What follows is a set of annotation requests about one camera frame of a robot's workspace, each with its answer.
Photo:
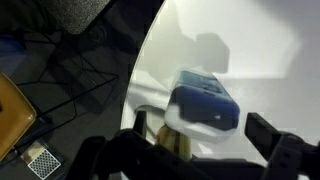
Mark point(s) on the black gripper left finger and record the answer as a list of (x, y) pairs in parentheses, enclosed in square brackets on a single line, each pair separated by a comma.
[(140, 123)]

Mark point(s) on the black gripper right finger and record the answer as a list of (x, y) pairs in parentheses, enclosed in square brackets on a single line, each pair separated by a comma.
[(263, 131)]

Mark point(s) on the blue and white bottle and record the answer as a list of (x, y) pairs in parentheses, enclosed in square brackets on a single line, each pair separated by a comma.
[(206, 106)]

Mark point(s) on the yellow lidded jar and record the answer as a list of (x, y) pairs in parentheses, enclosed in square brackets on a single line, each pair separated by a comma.
[(173, 141)]

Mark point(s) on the dotted pattern card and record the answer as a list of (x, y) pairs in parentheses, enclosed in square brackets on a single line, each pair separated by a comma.
[(43, 163)]

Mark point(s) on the grey fabric seat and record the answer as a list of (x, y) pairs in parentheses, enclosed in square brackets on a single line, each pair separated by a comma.
[(76, 13)]

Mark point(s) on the brown wooden board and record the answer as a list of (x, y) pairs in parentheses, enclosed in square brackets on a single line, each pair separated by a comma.
[(13, 116)]

